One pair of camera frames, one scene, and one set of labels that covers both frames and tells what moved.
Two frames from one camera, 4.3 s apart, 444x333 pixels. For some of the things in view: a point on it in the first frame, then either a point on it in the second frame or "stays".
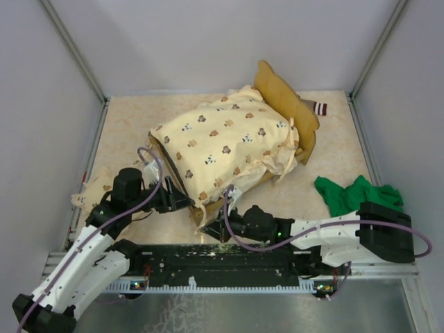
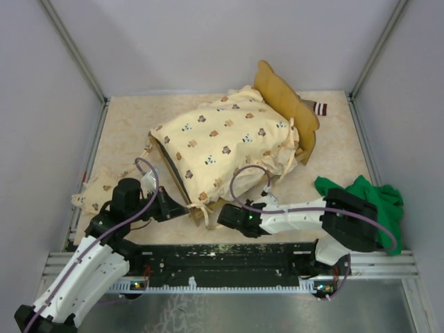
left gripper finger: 174,191 -> 166,198
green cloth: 339,201 stays
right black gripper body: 237,224 stays
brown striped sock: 319,108 stays
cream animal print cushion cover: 234,141 stays
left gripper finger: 183,202 -> 175,211
